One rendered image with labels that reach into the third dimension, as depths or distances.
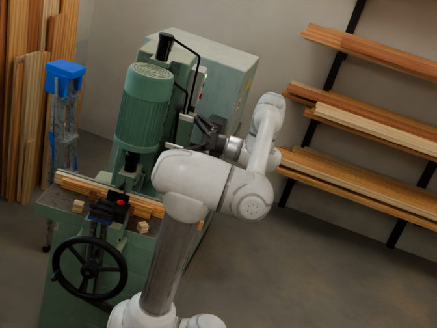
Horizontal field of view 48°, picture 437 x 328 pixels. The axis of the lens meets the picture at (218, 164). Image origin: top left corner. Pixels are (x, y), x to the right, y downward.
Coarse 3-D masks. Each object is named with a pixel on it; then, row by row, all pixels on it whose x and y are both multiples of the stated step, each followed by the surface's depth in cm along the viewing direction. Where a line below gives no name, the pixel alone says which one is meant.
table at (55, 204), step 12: (48, 192) 203; (60, 192) 205; (72, 192) 208; (36, 204) 195; (48, 204) 195; (60, 204) 198; (72, 204) 200; (84, 204) 202; (48, 216) 196; (60, 216) 196; (72, 216) 195; (84, 216) 195; (132, 228) 197; (156, 228) 201; (120, 240) 193; (132, 240) 196; (144, 240) 196; (120, 252) 189
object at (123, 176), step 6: (138, 168) 206; (120, 174) 198; (126, 174) 199; (132, 174) 200; (138, 174) 205; (120, 180) 199; (126, 180) 199; (132, 180) 198; (138, 180) 210; (126, 186) 200; (132, 186) 200
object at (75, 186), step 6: (66, 180) 207; (72, 180) 208; (66, 186) 208; (72, 186) 208; (78, 186) 207; (84, 186) 207; (90, 186) 208; (78, 192) 208; (84, 192) 208; (132, 198) 208; (150, 204) 208; (156, 210) 207; (162, 210) 207; (156, 216) 209; (162, 216) 208; (198, 228) 208
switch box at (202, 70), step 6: (192, 72) 210; (198, 72) 210; (204, 72) 210; (192, 78) 211; (198, 78) 211; (204, 78) 216; (198, 84) 212; (198, 90) 213; (192, 96) 214; (198, 96) 215; (192, 102) 215
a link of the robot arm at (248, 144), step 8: (248, 136) 181; (248, 144) 179; (272, 144) 181; (240, 152) 180; (248, 152) 179; (272, 152) 180; (280, 152) 183; (240, 160) 181; (248, 160) 180; (272, 160) 180; (280, 160) 182; (272, 168) 181
